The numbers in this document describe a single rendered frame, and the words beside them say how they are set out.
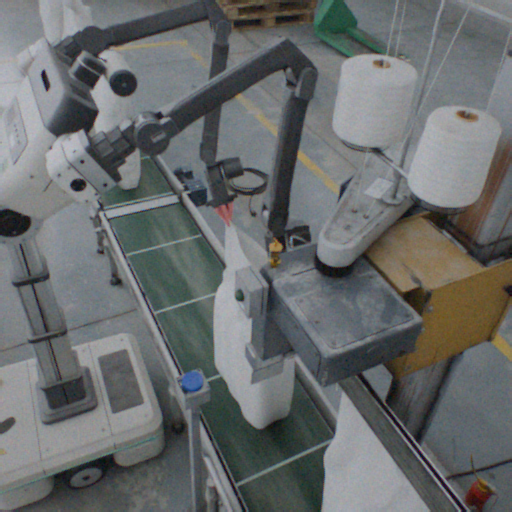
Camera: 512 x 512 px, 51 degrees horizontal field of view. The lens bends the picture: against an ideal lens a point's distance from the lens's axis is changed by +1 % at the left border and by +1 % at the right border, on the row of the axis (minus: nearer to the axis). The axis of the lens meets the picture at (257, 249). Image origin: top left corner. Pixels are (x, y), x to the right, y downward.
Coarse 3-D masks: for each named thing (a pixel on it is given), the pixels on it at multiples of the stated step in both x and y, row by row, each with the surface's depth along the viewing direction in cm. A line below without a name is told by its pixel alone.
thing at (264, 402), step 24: (240, 240) 176; (240, 264) 170; (264, 264) 170; (216, 312) 192; (240, 312) 175; (216, 336) 198; (240, 336) 173; (216, 360) 205; (240, 360) 177; (288, 360) 170; (240, 384) 184; (264, 384) 172; (288, 384) 177; (264, 408) 180; (288, 408) 189
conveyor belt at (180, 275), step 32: (128, 224) 279; (160, 224) 281; (192, 224) 282; (128, 256) 260; (160, 256) 262; (192, 256) 263; (160, 288) 245; (192, 288) 246; (160, 320) 230; (192, 320) 231; (192, 352) 218; (224, 384) 207; (224, 416) 196; (288, 416) 198; (224, 448) 187; (256, 448) 188; (288, 448) 188; (320, 448) 189; (256, 480) 179; (288, 480) 180; (320, 480) 180
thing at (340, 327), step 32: (288, 256) 120; (288, 288) 112; (320, 288) 113; (352, 288) 113; (384, 288) 114; (256, 320) 126; (288, 320) 110; (320, 320) 106; (352, 320) 106; (384, 320) 107; (416, 320) 107; (320, 352) 101; (352, 352) 102; (384, 352) 107; (320, 384) 105
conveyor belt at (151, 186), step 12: (144, 156) 332; (144, 168) 321; (156, 168) 322; (144, 180) 311; (156, 180) 312; (108, 192) 300; (120, 192) 301; (132, 192) 302; (144, 192) 302; (156, 192) 303; (168, 192) 304; (108, 204) 292; (120, 204) 293; (132, 204) 294; (120, 216) 292
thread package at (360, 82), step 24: (360, 72) 113; (384, 72) 113; (408, 72) 114; (360, 96) 114; (384, 96) 112; (408, 96) 115; (336, 120) 122; (360, 120) 117; (384, 120) 116; (360, 144) 120; (384, 144) 120
